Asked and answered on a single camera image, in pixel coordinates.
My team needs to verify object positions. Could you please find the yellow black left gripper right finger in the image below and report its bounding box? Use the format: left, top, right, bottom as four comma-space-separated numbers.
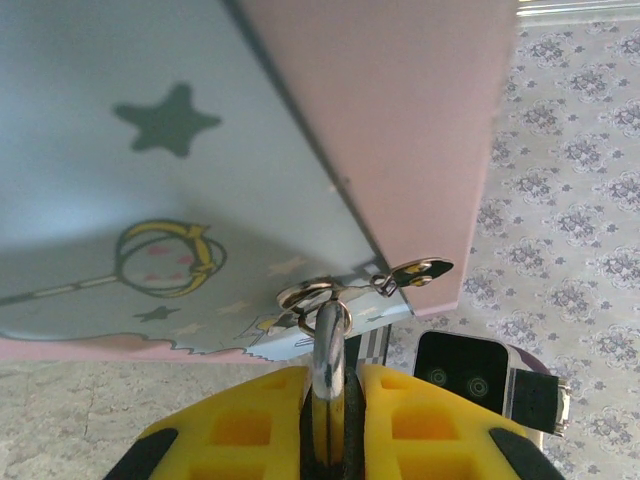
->
343, 363, 567, 480

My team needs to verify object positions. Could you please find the aluminium wall frame bar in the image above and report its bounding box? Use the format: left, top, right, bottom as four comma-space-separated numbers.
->
514, 0, 640, 21

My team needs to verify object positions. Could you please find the blue cartoon tin box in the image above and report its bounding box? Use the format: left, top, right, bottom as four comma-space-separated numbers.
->
0, 0, 516, 369

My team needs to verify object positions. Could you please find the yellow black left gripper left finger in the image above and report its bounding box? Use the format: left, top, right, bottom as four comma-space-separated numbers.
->
102, 366, 307, 480

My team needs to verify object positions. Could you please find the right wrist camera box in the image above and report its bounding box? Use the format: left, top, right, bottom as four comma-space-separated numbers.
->
412, 329, 574, 439

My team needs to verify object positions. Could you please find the black and white chessboard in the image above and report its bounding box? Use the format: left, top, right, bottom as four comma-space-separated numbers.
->
357, 323, 392, 374

